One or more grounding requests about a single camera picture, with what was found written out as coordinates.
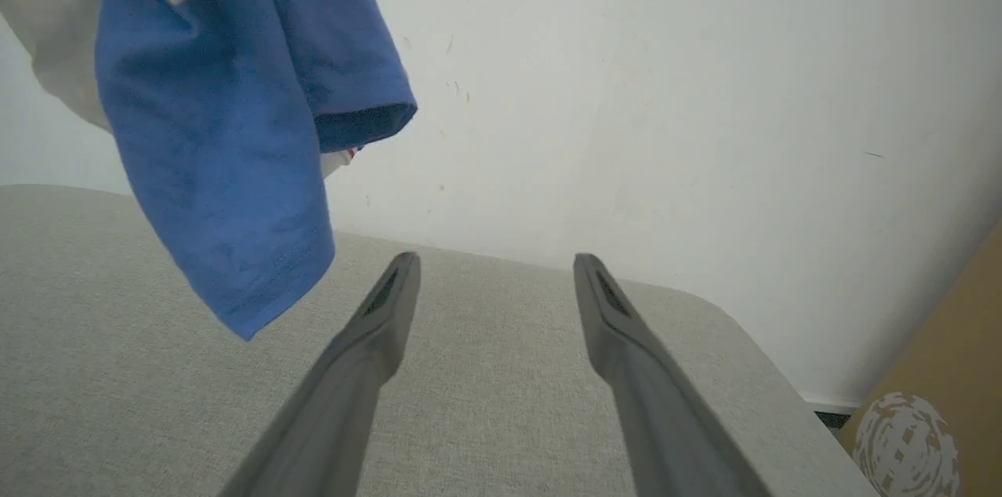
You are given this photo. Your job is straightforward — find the blue and white jersey shirt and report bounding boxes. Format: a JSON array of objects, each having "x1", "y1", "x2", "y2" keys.
[{"x1": 0, "y1": 0, "x2": 418, "y2": 342}]

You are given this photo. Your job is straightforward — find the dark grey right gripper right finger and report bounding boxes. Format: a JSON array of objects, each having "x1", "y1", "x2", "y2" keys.
[{"x1": 573, "y1": 253, "x2": 774, "y2": 497}]

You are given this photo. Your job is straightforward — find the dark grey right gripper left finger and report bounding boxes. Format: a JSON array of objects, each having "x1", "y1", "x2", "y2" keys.
[{"x1": 218, "y1": 251, "x2": 422, "y2": 497}]

